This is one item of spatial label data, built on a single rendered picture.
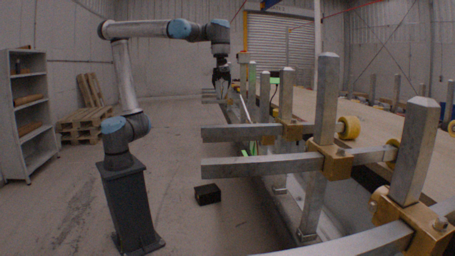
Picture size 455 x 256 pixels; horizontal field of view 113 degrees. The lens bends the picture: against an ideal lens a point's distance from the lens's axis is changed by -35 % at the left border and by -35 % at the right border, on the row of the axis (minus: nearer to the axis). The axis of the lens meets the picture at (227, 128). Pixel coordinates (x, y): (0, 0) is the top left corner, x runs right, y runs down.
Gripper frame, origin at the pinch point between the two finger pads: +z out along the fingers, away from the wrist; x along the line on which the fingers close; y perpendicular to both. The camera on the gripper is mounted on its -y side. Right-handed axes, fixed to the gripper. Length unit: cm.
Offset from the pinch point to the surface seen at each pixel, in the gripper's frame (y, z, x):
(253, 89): 8.4, -2.6, -17.3
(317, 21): 114, -66, -115
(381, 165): -67, 9, -34
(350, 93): 68, 6, -126
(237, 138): -20.1, 14.5, -4.2
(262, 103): -16.6, 0.8, -15.1
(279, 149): -40.8, 12.2, -14.2
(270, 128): -45.2, 3.7, -9.4
